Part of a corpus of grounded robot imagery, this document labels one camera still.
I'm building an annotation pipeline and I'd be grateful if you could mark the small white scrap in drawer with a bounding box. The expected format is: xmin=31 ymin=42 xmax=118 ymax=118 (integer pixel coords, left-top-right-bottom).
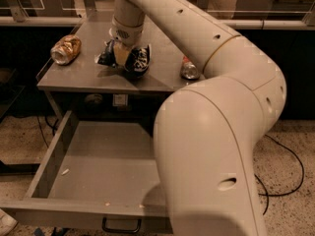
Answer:
xmin=61 ymin=169 xmax=70 ymax=176

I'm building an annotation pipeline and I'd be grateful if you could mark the crushed orange soda can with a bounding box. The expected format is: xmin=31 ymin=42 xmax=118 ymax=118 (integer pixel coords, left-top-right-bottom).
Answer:
xmin=180 ymin=56 xmax=200 ymax=80

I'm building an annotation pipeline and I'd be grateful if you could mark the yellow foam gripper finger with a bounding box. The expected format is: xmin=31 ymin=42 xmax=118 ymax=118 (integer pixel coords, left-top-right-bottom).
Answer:
xmin=113 ymin=42 xmax=132 ymax=66

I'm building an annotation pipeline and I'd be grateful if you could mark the grey metal counter table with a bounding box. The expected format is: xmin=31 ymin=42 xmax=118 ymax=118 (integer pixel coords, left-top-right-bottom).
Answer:
xmin=36 ymin=10 xmax=211 ymax=133

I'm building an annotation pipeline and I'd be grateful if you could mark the black floor cable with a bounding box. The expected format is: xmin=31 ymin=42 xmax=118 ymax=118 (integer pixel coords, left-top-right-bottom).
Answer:
xmin=254 ymin=133 xmax=306 ymax=216

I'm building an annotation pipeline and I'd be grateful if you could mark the blue chip bag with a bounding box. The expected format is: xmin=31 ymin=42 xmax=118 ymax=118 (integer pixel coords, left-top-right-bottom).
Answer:
xmin=95 ymin=39 xmax=151 ymax=77

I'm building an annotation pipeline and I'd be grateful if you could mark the grey open drawer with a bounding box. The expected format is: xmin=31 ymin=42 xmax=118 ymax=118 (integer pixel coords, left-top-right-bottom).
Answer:
xmin=1 ymin=111 xmax=172 ymax=233

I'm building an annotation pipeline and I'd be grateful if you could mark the white wall outlet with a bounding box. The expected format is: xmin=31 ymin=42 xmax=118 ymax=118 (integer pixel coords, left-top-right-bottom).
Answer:
xmin=113 ymin=94 xmax=128 ymax=106

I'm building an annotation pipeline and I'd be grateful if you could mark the crushed gold soda can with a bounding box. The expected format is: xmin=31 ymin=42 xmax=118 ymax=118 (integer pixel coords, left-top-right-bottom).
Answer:
xmin=50 ymin=34 xmax=82 ymax=65

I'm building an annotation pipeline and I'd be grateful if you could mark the black drawer handle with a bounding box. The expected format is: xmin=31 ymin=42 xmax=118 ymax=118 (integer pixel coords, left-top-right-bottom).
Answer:
xmin=101 ymin=217 xmax=142 ymax=234

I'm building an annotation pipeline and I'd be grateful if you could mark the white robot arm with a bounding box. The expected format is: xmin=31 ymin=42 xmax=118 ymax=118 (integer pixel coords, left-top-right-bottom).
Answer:
xmin=114 ymin=0 xmax=286 ymax=236

